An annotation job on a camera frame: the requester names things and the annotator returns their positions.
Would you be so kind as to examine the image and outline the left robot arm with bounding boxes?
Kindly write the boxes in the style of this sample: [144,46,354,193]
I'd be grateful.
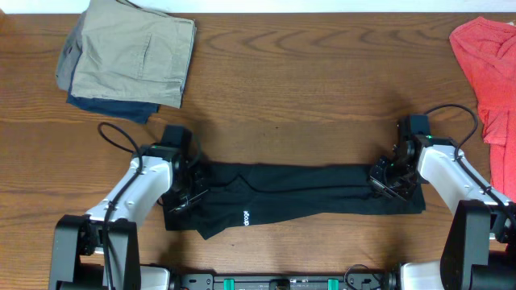
[48,143,195,289]

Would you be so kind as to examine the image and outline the black t-shirt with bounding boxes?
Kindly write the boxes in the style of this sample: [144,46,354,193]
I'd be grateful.
[163,163,426,239]

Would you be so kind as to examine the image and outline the folded khaki pants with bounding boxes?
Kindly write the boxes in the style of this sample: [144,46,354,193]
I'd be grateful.
[71,0,197,108]

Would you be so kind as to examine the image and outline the red t-shirt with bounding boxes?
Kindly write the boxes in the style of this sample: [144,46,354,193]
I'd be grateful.
[449,17,515,200]

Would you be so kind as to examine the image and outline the folded navy blue garment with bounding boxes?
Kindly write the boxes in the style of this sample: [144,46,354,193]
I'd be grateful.
[56,74,160,124]

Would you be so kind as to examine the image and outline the folded grey garment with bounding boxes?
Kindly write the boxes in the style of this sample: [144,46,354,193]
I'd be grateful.
[56,11,86,91]

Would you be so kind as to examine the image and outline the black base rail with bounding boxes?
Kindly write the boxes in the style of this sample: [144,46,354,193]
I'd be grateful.
[140,265,404,290]

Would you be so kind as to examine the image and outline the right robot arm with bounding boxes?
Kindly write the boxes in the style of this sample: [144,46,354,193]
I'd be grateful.
[368,135,515,289]

